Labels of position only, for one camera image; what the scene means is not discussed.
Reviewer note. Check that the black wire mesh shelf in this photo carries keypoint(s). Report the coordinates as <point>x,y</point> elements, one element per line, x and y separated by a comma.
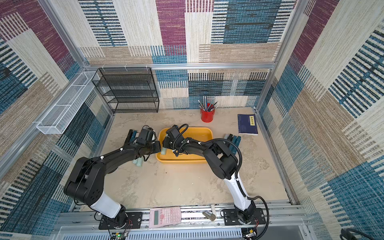
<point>127,90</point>

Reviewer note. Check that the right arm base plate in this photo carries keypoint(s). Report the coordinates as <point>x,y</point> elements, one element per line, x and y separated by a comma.
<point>234,217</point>

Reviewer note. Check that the yellow plastic storage tray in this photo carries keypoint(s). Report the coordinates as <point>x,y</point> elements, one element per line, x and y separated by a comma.
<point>200,134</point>

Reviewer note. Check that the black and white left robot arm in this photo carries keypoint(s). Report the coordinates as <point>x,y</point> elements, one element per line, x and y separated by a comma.
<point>86,181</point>

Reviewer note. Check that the red pen cup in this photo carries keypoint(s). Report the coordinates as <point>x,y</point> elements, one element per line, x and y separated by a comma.
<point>207,116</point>

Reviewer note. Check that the pink calculator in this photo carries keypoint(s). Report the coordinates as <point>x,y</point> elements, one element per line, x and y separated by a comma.
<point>162,217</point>

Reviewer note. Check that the dark blue book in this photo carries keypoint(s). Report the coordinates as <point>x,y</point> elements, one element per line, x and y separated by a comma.
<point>247,124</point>

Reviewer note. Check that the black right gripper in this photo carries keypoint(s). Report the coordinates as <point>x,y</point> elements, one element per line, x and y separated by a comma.
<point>167,143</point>

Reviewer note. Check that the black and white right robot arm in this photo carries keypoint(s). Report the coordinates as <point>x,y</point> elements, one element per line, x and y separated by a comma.
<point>224,164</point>

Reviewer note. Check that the black pruning pliers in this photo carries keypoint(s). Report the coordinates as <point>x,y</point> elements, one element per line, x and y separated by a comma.
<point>230,137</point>

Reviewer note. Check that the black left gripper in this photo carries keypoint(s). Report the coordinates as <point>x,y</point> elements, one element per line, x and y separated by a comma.
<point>158,144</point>

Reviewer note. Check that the teal left side pliers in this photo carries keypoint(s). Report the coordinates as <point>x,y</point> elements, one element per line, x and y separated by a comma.
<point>133,136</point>

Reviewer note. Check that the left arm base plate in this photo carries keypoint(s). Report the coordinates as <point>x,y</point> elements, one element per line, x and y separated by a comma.
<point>126,221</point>

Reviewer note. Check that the white wire mesh basket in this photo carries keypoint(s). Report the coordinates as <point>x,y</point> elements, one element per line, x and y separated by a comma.
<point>58,118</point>

